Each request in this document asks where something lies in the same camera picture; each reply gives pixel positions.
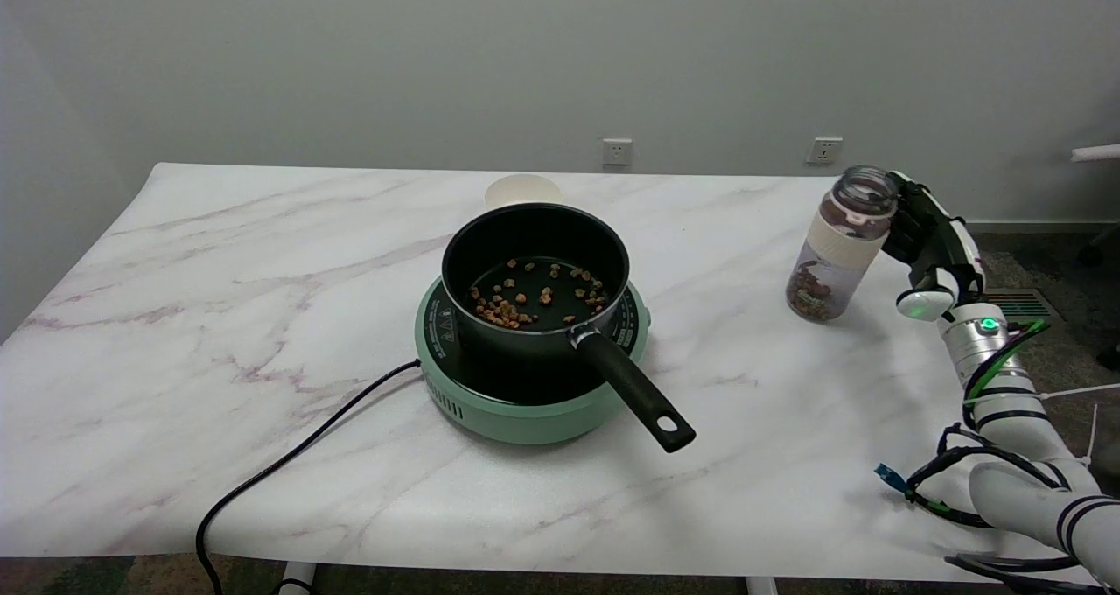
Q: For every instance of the white horizontal bar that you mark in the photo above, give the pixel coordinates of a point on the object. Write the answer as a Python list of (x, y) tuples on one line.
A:
[(1098, 152)]

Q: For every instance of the white zip tie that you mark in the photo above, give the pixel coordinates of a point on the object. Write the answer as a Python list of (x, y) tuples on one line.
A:
[(1076, 392)]

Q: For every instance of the white wall socket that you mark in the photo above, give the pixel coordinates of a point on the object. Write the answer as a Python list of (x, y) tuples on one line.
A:
[(824, 150), (617, 151)]

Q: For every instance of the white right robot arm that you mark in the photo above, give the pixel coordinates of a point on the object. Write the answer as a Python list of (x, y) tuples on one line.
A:
[(1006, 420)]

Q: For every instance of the white table leg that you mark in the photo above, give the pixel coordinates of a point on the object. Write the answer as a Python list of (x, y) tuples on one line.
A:
[(761, 586), (297, 579)]

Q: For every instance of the white round lid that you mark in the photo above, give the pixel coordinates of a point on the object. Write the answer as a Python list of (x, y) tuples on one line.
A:
[(516, 191)]

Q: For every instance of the floor vent grille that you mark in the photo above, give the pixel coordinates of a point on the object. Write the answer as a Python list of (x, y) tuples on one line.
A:
[(1019, 304)]

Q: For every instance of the green induction cooker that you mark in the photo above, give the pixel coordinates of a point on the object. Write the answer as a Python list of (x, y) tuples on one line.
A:
[(525, 420)]

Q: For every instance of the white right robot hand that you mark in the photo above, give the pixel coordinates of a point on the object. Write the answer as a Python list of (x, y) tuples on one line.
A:
[(941, 245)]

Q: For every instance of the clear bottle with nuts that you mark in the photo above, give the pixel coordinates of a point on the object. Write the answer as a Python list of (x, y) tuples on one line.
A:
[(831, 262)]

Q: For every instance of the brown nuts pile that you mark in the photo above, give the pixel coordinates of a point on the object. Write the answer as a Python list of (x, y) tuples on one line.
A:
[(503, 315)]

